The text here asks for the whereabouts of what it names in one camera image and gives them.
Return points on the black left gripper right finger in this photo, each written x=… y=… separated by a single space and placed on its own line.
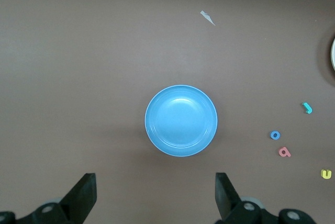
x=230 y=205

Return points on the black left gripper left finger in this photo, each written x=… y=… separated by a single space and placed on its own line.
x=78 y=203

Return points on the pink foam letter a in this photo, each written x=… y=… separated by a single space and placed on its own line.
x=280 y=152

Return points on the blue foam letter o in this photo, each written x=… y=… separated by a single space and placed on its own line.
x=271 y=135

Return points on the teal foam letter j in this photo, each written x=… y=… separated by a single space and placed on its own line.
x=308 y=109

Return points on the blue plate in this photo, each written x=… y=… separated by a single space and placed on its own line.
x=180 y=120

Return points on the yellow foam letter u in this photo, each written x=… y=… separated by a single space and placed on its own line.
x=326 y=177

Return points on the beige plate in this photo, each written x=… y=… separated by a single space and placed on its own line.
x=333 y=54

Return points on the white tape scrap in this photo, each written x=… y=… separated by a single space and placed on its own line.
x=208 y=17

